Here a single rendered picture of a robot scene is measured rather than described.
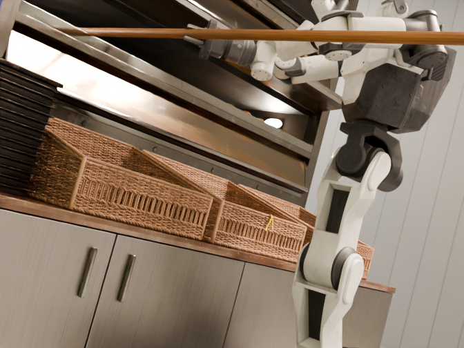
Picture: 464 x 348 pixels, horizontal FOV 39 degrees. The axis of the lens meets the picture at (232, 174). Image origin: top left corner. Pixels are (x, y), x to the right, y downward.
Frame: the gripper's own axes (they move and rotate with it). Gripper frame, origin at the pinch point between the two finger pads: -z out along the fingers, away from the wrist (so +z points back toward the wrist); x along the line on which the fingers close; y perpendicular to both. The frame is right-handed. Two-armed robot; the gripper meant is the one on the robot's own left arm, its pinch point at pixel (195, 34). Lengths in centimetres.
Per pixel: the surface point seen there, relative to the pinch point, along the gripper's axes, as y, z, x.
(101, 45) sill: 43, -26, 4
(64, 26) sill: 33, -40, 3
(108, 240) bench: -12, -9, 66
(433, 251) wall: 214, 228, 32
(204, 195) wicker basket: 14, 19, 46
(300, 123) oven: 138, 85, -10
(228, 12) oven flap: 78, 21, -36
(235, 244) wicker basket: 28, 38, 59
